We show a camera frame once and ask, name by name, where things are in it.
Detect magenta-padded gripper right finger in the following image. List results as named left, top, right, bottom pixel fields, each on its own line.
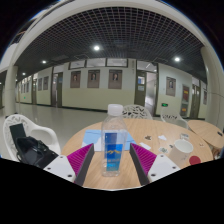
left=129, top=143, right=182, bottom=187

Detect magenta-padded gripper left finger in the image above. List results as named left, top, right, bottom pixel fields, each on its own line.
left=43, top=143, right=96, bottom=187

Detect clear water bottle blue label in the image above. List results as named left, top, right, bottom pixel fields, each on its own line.
left=100, top=103, right=129, bottom=178

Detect small white paper slip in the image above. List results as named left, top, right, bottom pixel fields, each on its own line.
left=139, top=142, right=152, bottom=151

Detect light blue booklet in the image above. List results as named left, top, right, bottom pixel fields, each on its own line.
left=81, top=129, right=136, bottom=152

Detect white plastic chair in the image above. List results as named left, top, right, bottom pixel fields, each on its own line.
left=2, top=113, right=62, bottom=163

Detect white perforated-back chair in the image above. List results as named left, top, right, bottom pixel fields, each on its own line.
left=160, top=111, right=190, bottom=130
left=121, top=104, right=154, bottom=120

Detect black bag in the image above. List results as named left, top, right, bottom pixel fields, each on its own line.
left=9, top=123, right=60, bottom=170

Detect flat round red coaster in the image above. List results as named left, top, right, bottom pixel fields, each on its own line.
left=188, top=155, right=202, bottom=167

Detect open dark doorway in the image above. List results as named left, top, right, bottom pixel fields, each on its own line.
left=134, top=69, right=158, bottom=116

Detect dark closed door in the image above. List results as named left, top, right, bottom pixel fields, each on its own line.
left=50, top=72, right=64, bottom=108

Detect round ceiling lights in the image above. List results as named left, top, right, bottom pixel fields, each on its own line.
left=21, top=44, right=182, bottom=76

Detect framed wall portraits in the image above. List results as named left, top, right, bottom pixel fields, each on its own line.
left=19, top=69, right=208, bottom=106

